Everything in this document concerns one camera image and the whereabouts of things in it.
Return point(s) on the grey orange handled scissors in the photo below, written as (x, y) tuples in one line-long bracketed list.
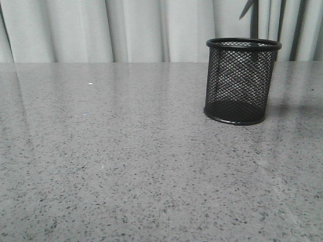
[(246, 8)]

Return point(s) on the black mesh pen bucket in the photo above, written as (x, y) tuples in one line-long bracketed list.
[(239, 78)]

